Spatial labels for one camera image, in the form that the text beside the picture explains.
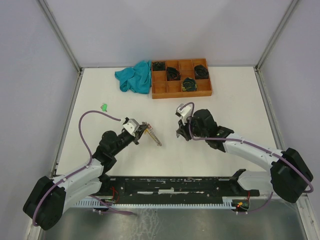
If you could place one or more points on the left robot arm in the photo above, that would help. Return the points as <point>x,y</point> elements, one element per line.
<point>51,197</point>

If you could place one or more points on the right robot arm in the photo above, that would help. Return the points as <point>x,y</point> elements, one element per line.
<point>284,173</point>

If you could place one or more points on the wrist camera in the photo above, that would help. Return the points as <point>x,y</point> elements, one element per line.
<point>185,112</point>
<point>128,122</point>

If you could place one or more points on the rolled dark sock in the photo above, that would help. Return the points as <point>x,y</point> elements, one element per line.
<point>158,66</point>

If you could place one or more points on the wooden compartment tray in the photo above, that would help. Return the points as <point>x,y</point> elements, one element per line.
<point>163,89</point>

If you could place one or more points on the rolled black orange sock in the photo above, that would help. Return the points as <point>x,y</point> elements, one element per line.
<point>172,74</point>

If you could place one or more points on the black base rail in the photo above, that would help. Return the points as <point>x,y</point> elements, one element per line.
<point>166,190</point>

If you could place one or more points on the white cable duct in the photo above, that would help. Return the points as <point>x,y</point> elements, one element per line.
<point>90,202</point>

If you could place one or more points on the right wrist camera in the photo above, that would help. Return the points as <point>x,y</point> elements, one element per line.
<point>185,112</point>

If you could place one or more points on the teal cloth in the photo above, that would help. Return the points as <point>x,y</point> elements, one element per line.
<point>137,79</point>

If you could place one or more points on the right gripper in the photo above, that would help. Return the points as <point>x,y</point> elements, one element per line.
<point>186,135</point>

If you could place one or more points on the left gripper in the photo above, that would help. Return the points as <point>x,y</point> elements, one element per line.
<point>139,133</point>

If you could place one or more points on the green tag key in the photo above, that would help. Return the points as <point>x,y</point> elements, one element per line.
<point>104,107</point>

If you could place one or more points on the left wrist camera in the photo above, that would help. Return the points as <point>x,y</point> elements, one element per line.
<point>128,122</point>

